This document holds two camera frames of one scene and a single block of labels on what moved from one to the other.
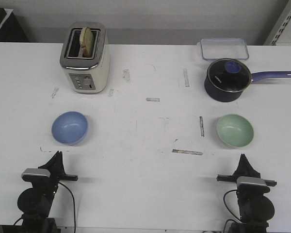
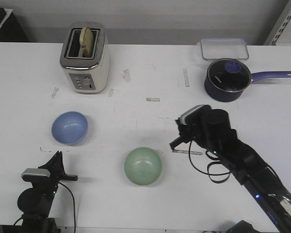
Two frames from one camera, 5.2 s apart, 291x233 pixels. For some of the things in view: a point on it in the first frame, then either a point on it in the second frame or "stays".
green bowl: x=234 y=131 → x=143 y=166
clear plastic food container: x=224 y=48 stays
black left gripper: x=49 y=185 stays
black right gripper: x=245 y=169 → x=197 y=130
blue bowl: x=69 y=128 stays
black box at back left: x=5 y=27 stays
